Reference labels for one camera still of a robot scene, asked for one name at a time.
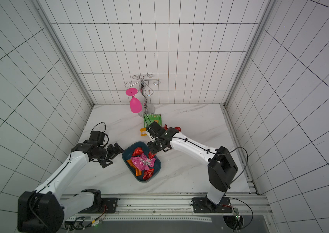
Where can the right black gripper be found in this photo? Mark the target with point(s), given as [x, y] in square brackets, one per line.
[158, 139]

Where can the yellow snack packet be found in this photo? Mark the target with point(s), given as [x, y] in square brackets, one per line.
[143, 132]

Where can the orange tea bag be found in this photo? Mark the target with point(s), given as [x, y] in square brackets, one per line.
[138, 172]

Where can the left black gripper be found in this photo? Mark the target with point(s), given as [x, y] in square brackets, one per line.
[113, 153]

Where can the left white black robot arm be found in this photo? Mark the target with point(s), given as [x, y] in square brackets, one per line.
[43, 211]

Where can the pink tea bag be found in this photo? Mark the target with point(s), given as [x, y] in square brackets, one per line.
[148, 163]

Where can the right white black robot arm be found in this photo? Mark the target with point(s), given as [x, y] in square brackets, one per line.
[221, 166]

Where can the purple tea bag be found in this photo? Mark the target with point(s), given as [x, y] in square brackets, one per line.
[137, 161]

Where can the pink plastic wine glass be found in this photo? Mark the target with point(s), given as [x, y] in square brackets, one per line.
[135, 104]

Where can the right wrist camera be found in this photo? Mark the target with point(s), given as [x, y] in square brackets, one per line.
[155, 130]

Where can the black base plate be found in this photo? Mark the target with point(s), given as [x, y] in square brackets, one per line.
[205, 206]
[105, 205]

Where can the aluminium mounting rail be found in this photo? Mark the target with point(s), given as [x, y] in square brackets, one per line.
[135, 207]

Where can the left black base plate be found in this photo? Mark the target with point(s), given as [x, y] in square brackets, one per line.
[105, 205]

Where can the green snack packet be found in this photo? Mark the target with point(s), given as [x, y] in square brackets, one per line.
[151, 118]

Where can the silver metal glass rack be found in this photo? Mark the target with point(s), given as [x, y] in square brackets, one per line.
[142, 84]

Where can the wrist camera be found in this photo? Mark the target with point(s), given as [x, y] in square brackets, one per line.
[155, 130]
[99, 138]

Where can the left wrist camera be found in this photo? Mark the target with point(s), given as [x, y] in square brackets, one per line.
[99, 138]

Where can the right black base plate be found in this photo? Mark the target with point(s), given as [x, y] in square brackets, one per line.
[205, 206]

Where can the teal plastic storage box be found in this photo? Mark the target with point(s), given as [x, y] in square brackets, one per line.
[127, 155]

